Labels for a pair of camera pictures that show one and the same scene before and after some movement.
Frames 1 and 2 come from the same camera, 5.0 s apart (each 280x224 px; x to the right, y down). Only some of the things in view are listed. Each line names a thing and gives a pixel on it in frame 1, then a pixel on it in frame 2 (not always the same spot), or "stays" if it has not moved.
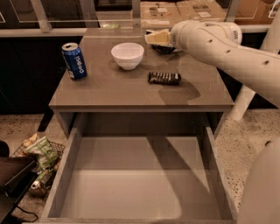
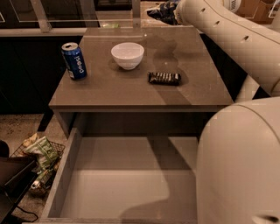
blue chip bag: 166,49 -> 165,13
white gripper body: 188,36 -> 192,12
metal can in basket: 38,188 stays
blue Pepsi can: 74,60 stays
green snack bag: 44,152 stays
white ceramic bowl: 128,55 stays
